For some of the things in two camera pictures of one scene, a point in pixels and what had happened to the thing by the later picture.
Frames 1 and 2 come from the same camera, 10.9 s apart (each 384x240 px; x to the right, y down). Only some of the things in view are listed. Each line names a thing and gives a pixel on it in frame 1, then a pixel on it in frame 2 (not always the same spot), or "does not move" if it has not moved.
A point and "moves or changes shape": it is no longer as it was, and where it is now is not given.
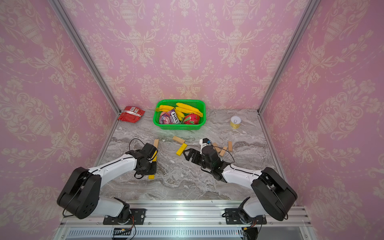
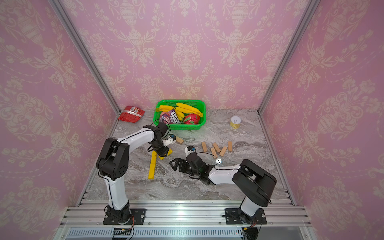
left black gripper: [152, 172] → [163, 152]
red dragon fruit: [191, 118] does not move
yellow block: [181, 149] → [170, 152]
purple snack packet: [169, 117] does not move
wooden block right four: [222, 152] does not move
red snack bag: [131, 114] does not move
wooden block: [177, 139] does not move
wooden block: [156, 143] moves or changes shape
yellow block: [155, 158] does not move
